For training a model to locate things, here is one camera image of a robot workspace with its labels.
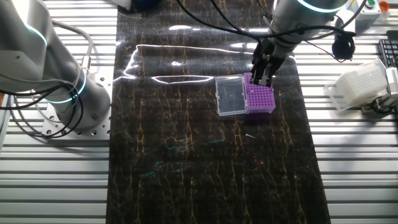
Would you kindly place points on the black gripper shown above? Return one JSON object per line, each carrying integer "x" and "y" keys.
{"x": 264, "y": 57}

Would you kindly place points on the purple pipette tip holder box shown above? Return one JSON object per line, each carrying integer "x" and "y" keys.
{"x": 261, "y": 101}

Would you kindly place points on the white pipette tip box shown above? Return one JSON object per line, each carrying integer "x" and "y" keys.
{"x": 360, "y": 84}

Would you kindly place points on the dark marble pattern mat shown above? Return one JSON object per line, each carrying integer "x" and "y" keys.
{"x": 186, "y": 171}

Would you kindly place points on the grey green button box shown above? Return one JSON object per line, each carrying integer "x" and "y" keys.
{"x": 370, "y": 14}

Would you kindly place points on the black keyboard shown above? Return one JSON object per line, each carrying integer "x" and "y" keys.
{"x": 390, "y": 51}

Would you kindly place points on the orange capped white object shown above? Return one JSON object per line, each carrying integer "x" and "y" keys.
{"x": 384, "y": 5}

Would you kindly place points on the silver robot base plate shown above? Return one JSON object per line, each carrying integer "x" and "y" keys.
{"x": 102, "y": 81}

